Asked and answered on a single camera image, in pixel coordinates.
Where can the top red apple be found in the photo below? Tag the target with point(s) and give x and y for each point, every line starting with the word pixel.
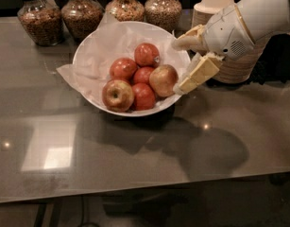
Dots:
pixel 147 54

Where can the yellow-red apple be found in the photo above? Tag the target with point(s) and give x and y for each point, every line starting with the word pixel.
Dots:
pixel 163 79
pixel 117 95

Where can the centre red apple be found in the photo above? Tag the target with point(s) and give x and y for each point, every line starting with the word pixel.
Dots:
pixel 142 75

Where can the white paper liner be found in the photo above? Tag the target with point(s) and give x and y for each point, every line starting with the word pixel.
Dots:
pixel 100 48

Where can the red apple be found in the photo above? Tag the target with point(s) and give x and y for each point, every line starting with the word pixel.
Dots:
pixel 147 54
pixel 142 75
pixel 144 97
pixel 123 68

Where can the left red apple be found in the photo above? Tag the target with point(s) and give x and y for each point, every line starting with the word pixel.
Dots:
pixel 123 68

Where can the far left cereal jar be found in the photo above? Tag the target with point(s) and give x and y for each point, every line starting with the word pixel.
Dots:
pixel 41 19

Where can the white bowl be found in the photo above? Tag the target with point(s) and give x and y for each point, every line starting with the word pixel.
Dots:
pixel 88 48

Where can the cereal jar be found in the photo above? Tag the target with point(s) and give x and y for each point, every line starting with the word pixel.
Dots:
pixel 126 10
pixel 163 13
pixel 82 17
pixel 41 19

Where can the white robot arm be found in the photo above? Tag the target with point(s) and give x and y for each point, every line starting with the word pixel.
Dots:
pixel 263 18

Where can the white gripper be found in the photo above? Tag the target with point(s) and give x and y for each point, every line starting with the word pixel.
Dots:
pixel 227 32

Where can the front red apple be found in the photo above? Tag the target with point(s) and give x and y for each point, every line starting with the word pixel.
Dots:
pixel 144 97

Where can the back paper bowl stack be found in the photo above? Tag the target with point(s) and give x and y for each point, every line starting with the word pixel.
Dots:
pixel 205 9

